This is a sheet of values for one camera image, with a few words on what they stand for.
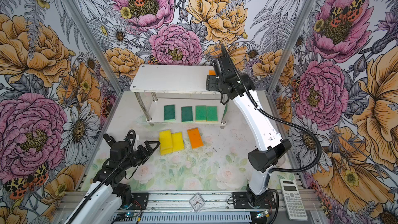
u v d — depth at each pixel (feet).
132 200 2.39
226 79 1.70
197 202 2.39
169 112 3.26
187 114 3.24
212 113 3.17
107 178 1.77
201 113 3.23
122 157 2.05
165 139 3.05
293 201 2.41
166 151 2.92
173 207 2.41
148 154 2.33
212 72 2.60
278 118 1.43
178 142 3.07
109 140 2.93
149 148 2.34
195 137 3.07
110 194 1.84
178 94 2.45
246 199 2.24
